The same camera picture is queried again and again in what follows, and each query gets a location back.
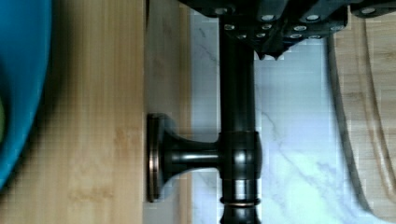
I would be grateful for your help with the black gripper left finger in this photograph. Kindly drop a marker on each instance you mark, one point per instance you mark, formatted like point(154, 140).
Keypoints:
point(271, 27)

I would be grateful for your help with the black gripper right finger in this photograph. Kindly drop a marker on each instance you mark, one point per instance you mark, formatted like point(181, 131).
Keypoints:
point(367, 9)

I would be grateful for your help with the wooden drawer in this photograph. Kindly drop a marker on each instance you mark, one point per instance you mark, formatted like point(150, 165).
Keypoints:
point(168, 91)

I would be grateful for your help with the dark metal drawer handle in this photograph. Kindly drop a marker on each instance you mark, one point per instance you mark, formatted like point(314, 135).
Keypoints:
point(237, 154)

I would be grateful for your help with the wooden cutting board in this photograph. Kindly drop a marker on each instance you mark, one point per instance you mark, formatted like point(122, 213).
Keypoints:
point(362, 75)

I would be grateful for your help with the blue plate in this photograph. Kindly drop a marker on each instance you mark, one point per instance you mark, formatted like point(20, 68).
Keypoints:
point(25, 34)

